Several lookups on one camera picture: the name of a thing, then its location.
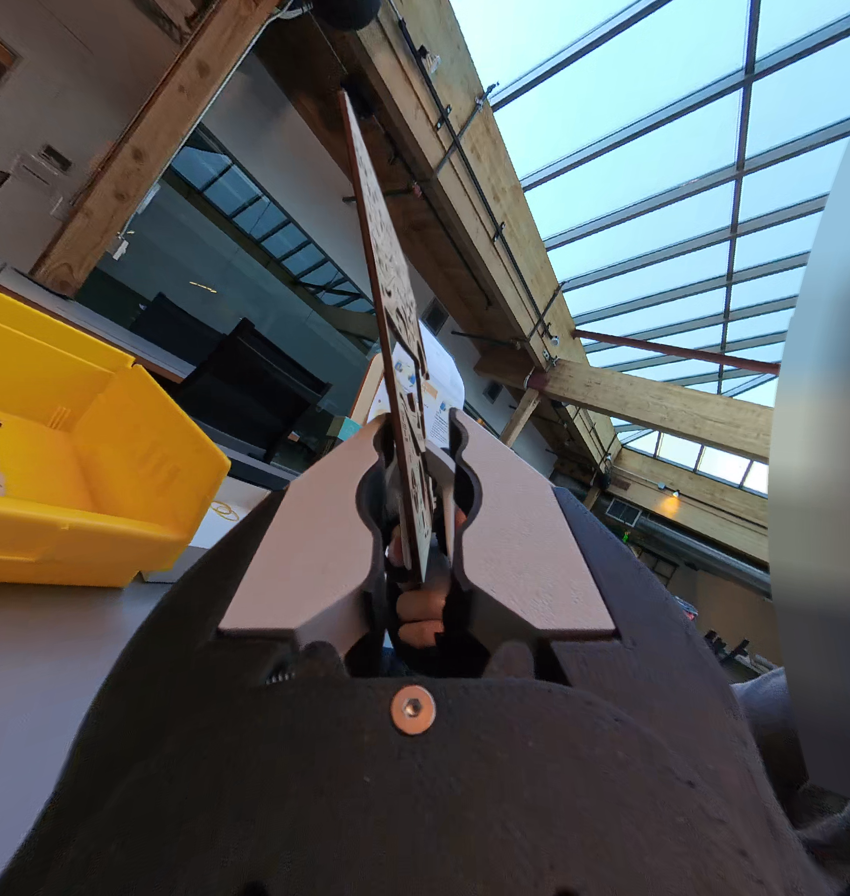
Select laser-cut wooden parts sheet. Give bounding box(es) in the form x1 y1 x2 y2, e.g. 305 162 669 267
337 90 440 585

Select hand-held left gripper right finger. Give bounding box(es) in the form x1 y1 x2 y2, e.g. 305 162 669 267
447 408 616 659

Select yellow plastic bin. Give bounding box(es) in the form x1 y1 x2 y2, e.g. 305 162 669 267
0 280 231 588

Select person's right hand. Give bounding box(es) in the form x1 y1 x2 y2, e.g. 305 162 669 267
387 504 468 650

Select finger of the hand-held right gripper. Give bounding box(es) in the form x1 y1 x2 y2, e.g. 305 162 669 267
423 445 459 557

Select person's t-shirt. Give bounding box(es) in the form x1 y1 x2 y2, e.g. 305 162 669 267
733 665 850 896

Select standing instruction sheet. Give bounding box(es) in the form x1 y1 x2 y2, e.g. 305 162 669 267
355 329 468 449

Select grey desk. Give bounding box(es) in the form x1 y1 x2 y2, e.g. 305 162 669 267
0 560 212 896

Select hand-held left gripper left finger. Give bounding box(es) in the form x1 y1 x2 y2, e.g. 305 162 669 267
217 413 398 662

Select white cardboard box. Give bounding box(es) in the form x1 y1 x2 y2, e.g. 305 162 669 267
141 483 275 583

